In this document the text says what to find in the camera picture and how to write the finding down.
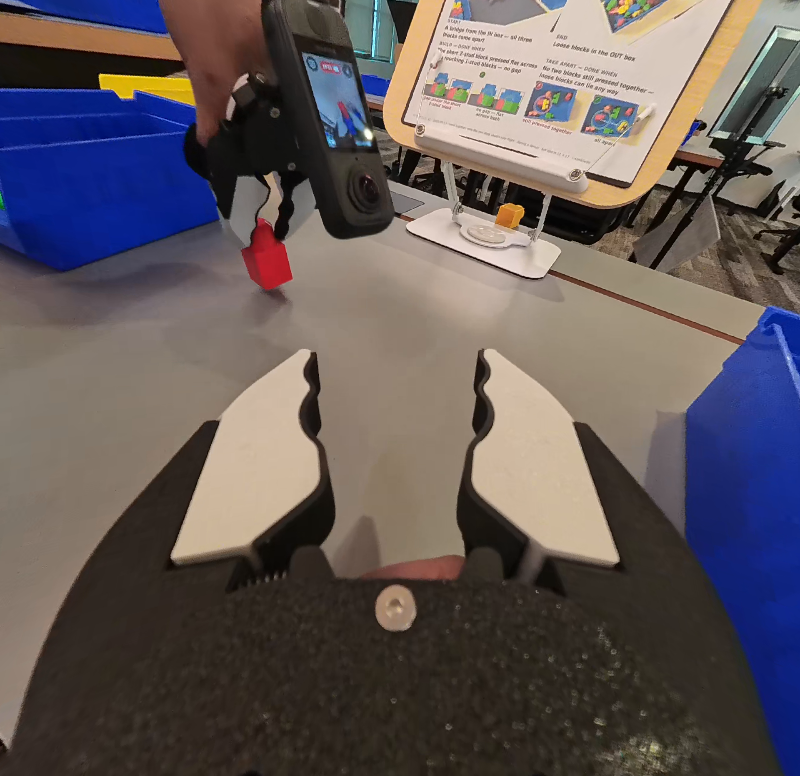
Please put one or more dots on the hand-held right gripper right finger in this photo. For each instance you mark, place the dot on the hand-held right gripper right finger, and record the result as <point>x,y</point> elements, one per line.
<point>540,470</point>

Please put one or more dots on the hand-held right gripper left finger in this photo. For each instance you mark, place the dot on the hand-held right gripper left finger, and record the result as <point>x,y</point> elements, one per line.
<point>250,470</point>

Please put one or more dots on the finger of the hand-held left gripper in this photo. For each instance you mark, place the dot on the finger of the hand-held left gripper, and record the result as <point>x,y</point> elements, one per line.
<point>256,207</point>
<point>285,207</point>

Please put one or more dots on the red toy block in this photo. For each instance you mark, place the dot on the red toy block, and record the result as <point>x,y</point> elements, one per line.
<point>266,261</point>

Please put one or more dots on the person's left hand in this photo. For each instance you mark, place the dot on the person's left hand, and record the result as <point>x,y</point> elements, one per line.
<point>219,38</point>

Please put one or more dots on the yellow plastic bin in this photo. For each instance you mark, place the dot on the yellow plastic bin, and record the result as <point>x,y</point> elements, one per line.
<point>144,88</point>

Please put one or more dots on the white document stand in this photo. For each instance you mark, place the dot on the white document stand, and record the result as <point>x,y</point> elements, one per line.
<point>481,245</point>

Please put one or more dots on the small orange cube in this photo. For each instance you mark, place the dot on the small orange cube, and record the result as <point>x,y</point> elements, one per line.
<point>509,216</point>

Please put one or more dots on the printed instruction sheet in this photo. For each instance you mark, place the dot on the printed instruction sheet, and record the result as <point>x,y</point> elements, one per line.
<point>550,63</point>

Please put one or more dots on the wooden shelf board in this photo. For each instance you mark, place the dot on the wooden shelf board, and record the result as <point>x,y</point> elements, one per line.
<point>88,36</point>

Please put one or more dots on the black tripod stand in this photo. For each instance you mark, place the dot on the black tripod stand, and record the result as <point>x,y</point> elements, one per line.
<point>725,163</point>

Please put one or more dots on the wooden clipboard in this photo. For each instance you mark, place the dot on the wooden clipboard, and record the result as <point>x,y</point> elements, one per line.
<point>731,88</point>

